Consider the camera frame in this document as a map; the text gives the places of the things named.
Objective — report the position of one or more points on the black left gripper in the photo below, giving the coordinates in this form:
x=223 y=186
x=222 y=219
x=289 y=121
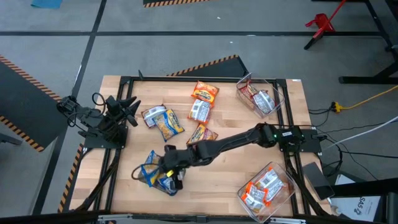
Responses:
x=115 y=109

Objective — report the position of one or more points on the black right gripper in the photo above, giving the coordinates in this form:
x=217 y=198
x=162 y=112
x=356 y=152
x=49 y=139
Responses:
x=175 y=160

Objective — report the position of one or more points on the blue Maruchan ramen pack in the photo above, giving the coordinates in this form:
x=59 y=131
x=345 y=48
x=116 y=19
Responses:
x=148 y=169
x=169 y=124
x=164 y=183

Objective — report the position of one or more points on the red Maruchan ramen pack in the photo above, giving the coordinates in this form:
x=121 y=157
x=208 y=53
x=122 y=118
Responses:
x=263 y=102
x=202 y=133
x=248 y=90

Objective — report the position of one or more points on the orange Maruchan ramen pack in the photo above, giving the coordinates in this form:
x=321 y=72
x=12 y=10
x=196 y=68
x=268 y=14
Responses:
x=205 y=91
x=199 y=111
x=253 y=197
x=271 y=183

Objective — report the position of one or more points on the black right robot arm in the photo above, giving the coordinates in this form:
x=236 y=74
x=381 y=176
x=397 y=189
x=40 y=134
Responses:
x=236 y=141

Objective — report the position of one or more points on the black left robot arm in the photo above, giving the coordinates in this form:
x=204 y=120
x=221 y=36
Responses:
x=90 y=119

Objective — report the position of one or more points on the white-backed Maruchan ramen pack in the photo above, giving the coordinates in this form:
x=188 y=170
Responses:
x=150 y=113

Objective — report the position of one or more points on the blue snack bag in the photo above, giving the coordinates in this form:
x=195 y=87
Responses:
x=143 y=184

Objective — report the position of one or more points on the black hazard-striped floor mat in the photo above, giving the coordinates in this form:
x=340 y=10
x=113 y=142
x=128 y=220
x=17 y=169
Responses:
x=217 y=70
x=174 y=2
x=21 y=102

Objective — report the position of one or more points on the clear plastic bin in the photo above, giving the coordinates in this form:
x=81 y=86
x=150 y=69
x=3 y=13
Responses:
x=276 y=93
x=286 y=183

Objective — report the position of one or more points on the blue floor mat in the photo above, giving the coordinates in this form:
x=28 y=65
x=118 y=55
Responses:
x=46 y=3

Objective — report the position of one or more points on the black flat box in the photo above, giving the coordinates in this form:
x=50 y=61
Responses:
x=317 y=180

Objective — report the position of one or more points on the white printed box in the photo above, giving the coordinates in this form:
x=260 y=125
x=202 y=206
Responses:
x=357 y=205

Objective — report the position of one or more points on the red pole floor stand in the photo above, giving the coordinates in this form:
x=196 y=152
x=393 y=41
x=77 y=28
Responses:
x=323 y=22

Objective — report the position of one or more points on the silver metal bracket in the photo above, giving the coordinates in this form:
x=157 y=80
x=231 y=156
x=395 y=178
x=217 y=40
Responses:
x=115 y=216
x=287 y=220

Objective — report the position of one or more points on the black desk frame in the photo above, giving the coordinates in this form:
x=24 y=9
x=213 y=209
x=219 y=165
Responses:
x=367 y=80

